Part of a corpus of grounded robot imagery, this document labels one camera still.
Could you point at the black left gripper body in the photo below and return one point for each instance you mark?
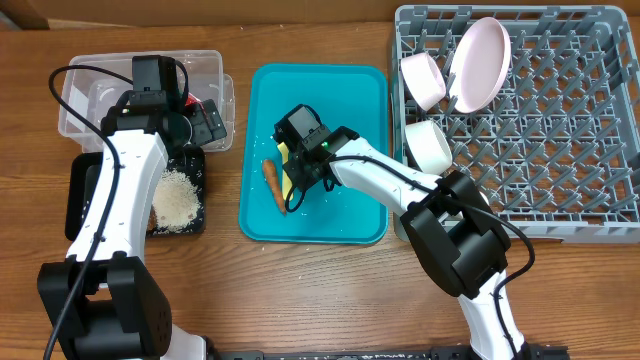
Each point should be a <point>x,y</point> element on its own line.
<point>196,128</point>

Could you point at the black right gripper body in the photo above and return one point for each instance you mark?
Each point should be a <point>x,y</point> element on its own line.
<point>298,173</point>

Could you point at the yellow plastic spoon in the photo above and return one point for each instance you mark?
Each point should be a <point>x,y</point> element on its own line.
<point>286,184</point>

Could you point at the brown sausage stick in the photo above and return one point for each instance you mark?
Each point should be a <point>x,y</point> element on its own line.
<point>272,179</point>

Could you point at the pile of rice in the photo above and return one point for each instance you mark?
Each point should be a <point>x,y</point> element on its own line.
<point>175,203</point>

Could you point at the small white bowl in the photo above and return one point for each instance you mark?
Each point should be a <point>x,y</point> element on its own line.
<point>429,147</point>

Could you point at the white bowl with rice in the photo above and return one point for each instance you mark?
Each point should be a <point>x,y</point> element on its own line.
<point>423,79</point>

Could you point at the large white plate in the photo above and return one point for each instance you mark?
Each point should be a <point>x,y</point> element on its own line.
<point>480,65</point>

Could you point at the red wrapper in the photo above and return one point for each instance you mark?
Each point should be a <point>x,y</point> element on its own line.
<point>193,105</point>

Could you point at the brown food chunk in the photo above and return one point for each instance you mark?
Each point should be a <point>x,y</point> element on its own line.
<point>152,221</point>

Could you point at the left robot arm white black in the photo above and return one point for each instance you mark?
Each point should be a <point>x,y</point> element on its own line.
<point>101,300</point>

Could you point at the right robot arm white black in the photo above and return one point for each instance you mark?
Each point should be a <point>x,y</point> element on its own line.
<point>459,242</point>

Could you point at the grey dishwasher rack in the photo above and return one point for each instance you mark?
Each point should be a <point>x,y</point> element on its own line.
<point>557,150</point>

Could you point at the teal plastic tray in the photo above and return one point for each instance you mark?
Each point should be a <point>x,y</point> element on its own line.
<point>342,95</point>

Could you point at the black plastic tray bin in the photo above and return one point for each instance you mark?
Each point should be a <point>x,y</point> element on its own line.
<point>84,175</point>

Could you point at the clear plastic bin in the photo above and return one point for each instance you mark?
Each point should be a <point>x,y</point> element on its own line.
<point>91,93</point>

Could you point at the black rail at bottom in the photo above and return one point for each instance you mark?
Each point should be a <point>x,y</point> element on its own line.
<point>458,352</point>

